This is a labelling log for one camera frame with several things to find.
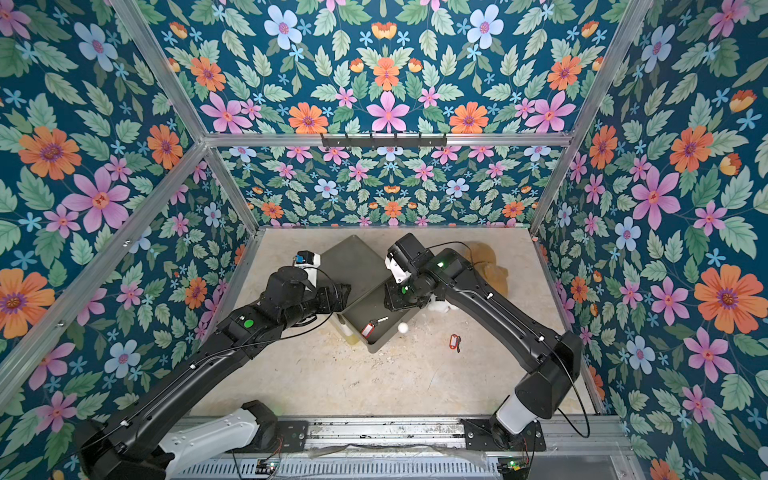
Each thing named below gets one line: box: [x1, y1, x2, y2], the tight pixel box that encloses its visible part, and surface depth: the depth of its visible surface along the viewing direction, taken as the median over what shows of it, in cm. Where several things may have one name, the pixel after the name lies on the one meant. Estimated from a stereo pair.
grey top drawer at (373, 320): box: [335, 283, 420, 353], surface depth 78 cm
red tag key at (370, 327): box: [361, 316, 389, 339], surface depth 78 cm
